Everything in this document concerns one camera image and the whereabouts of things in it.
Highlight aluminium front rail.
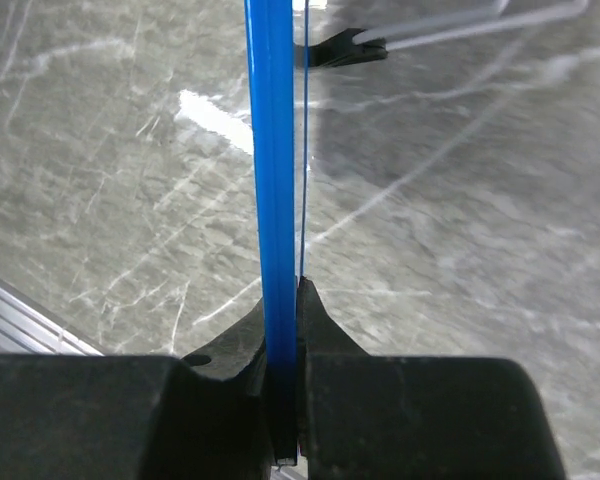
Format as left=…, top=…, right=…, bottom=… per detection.
left=0, top=279, right=101, bottom=356

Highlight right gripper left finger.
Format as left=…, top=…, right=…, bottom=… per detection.
left=0, top=307, right=269, bottom=479

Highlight black wire whiteboard stand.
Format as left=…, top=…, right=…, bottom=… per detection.
left=294, top=1, right=590, bottom=69

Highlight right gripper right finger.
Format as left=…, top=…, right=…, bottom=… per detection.
left=297, top=279, right=565, bottom=479

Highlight blue framed whiteboard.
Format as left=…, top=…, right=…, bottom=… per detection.
left=245, top=1, right=298, bottom=465

